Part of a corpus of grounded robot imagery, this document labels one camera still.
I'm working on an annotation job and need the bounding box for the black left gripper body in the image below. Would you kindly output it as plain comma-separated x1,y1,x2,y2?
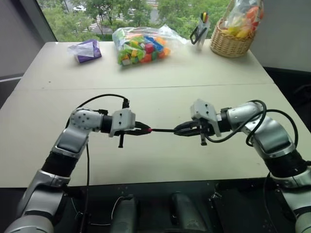
117,120,141,149

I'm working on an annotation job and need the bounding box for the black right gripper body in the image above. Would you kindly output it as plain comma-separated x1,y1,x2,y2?
191,117,218,147

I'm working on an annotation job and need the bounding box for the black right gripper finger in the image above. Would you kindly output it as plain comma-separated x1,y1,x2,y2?
173,128,202,137
175,120,199,130

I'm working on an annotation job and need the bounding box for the clear bag of colourful blocks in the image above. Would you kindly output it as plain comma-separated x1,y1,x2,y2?
111,23,188,69

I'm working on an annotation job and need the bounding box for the clear pen holder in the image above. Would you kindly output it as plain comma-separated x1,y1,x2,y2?
195,17,211,51

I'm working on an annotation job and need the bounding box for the woven wicker basket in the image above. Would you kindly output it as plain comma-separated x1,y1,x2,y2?
209,17,256,58

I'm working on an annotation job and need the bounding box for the black clip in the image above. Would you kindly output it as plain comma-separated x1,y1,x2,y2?
190,25,208,46

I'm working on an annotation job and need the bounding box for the purple tissue pack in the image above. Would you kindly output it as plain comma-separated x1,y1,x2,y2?
67,38,103,65

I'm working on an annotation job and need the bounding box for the clear bag of colourful toys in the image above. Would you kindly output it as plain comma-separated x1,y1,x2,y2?
219,0,265,40

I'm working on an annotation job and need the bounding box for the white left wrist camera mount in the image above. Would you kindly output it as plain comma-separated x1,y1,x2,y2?
108,108,136,138

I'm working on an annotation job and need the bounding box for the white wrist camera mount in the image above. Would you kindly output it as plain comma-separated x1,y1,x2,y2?
190,99,222,138
108,108,136,138

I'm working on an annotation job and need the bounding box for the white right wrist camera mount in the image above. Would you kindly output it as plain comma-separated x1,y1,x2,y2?
190,99,222,138

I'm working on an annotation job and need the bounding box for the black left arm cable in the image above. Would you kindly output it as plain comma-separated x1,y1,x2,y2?
75,94,131,233

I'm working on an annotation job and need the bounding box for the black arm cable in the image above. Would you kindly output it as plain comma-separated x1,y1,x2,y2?
205,99,298,147
75,94,131,233

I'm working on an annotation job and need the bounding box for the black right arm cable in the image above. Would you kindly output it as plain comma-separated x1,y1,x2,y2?
205,99,298,147

